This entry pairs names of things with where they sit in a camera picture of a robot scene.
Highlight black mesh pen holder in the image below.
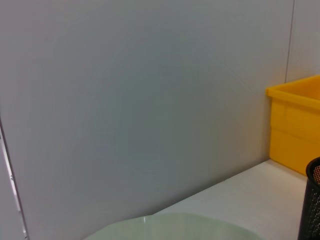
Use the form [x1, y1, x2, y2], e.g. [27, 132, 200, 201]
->
[297, 156, 320, 240]

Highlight yellow plastic bin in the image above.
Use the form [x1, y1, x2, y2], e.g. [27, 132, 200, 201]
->
[265, 74, 320, 177]

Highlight green glass fruit plate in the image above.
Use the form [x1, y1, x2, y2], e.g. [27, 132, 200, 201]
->
[84, 212, 263, 240]

